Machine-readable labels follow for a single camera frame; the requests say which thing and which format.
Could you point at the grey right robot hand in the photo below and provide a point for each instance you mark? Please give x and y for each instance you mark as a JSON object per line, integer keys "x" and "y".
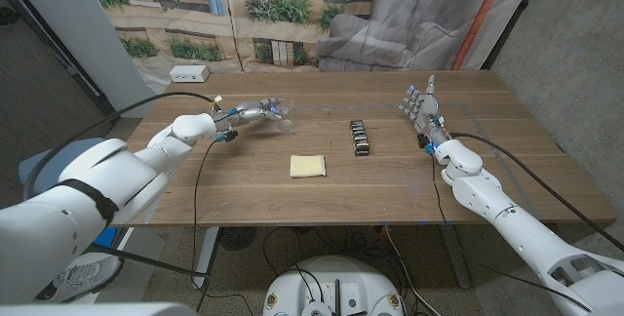
{"x": 428, "y": 111}

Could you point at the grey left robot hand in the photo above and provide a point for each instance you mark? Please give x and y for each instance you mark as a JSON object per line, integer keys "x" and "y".
{"x": 248, "y": 111}

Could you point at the clear glass beaker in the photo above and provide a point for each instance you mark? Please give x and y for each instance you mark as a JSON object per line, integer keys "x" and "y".
{"x": 287, "y": 123}

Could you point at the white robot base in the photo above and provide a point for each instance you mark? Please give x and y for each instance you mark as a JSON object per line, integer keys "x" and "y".
{"x": 331, "y": 282}

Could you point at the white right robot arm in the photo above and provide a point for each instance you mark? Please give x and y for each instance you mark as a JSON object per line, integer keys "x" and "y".
{"x": 526, "y": 238}

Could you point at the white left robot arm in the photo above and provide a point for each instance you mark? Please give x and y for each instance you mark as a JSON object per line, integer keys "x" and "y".
{"x": 97, "y": 179}

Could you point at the yellow sponge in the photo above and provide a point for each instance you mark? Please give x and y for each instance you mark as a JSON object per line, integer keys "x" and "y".
{"x": 307, "y": 166}

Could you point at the white power strip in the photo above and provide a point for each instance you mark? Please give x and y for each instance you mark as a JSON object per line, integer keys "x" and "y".
{"x": 189, "y": 73}

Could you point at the black silver battery row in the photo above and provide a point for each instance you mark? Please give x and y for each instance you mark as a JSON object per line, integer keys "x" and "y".
{"x": 360, "y": 138}

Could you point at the printed fabric backdrop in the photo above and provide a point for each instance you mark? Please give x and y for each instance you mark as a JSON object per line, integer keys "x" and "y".
{"x": 292, "y": 38}

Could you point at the wooden table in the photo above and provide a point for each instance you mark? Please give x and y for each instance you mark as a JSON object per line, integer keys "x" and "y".
{"x": 341, "y": 194}

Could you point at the black round floor fan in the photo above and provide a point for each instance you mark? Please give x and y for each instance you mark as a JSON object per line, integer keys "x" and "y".
{"x": 237, "y": 238}

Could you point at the white table leg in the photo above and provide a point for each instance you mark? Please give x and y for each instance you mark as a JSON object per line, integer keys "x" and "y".
{"x": 207, "y": 252}

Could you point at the grey table leg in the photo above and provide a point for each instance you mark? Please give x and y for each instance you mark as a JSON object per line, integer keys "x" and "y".
{"x": 456, "y": 257}

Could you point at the blue black foot pedal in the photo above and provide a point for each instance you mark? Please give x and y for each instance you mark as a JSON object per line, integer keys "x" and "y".
{"x": 108, "y": 238}

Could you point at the white floor board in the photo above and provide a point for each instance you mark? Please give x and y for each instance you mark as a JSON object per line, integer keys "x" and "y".
{"x": 141, "y": 267}

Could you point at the blue-grey padded chair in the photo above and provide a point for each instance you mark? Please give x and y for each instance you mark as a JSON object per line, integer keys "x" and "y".
{"x": 41, "y": 167}

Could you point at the grey sneaker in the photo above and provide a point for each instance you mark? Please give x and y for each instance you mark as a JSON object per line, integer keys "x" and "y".
{"x": 83, "y": 277}

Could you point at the white robot chest cover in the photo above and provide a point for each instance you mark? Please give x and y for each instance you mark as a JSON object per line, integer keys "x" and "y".
{"x": 97, "y": 310}

